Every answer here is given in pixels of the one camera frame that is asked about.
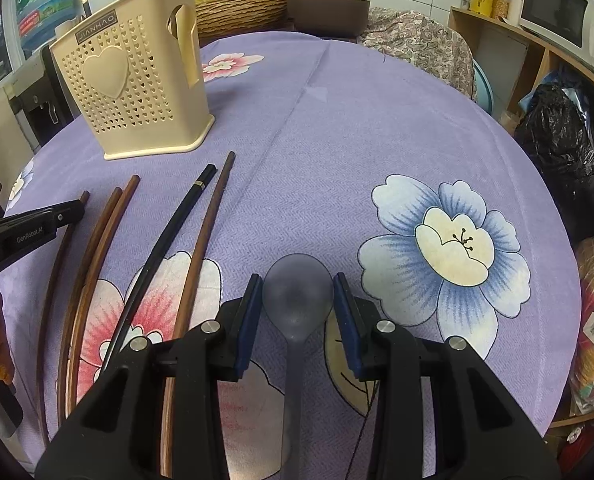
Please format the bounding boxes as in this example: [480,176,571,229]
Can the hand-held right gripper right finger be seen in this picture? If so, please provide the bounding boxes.
[332,272,562,480]

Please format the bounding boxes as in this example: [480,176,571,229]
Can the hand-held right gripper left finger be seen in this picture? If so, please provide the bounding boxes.
[34,274,264,480]

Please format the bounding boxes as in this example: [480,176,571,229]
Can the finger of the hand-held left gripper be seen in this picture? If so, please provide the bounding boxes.
[40,200,85,233]

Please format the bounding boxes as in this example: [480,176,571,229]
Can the translucent grey plastic spoon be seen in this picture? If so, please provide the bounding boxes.
[262,254,334,480]

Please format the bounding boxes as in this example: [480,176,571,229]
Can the cream plastic utensil holder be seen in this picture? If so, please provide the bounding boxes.
[48,0,216,162]

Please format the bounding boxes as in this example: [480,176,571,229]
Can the black chopstick with gold band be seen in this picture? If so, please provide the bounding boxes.
[100,163,217,371]

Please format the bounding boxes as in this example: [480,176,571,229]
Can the purple floral tablecloth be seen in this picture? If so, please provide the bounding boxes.
[0,30,582,480]

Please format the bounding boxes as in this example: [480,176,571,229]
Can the blue water jug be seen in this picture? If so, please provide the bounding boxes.
[14,0,78,61]

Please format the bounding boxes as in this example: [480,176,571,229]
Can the blue plastic basin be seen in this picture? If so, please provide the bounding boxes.
[472,57,495,116]

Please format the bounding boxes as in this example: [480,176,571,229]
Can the wicker basket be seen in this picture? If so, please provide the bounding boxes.
[194,0,290,36]

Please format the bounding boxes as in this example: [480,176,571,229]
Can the black plastic bag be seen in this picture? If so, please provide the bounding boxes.
[514,67,594,246]

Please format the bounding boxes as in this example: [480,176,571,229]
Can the paisley floral cloth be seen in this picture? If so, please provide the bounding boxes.
[359,6,478,101]

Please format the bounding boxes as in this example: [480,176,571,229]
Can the brown and cream rice cooker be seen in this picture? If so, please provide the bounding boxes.
[284,0,370,38]

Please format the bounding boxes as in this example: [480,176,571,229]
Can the wooden shelf unit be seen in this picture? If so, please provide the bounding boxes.
[448,6,594,431]

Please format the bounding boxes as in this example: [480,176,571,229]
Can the white microwave oven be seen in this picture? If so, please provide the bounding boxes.
[519,0,594,78]

